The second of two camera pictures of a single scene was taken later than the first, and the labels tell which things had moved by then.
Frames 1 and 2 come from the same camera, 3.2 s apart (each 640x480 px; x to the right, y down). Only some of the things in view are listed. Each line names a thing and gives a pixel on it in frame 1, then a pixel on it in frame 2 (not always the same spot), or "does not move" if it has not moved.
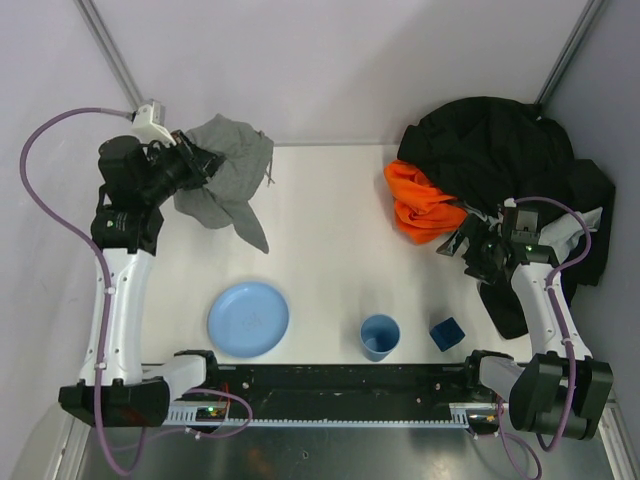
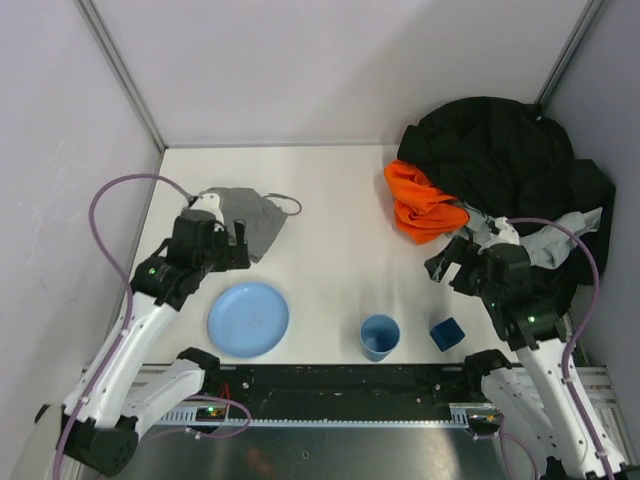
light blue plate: x=248 y=319 does not move
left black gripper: x=195 y=163 → x=228 y=251
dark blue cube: x=447 y=334 does not move
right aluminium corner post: x=569 y=51 does not move
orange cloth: x=422 y=211 does not move
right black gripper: x=470 y=242 → x=461 y=270
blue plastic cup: x=379 y=335 does not move
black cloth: x=487 y=150 does not move
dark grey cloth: x=223 y=199 → x=261 y=217
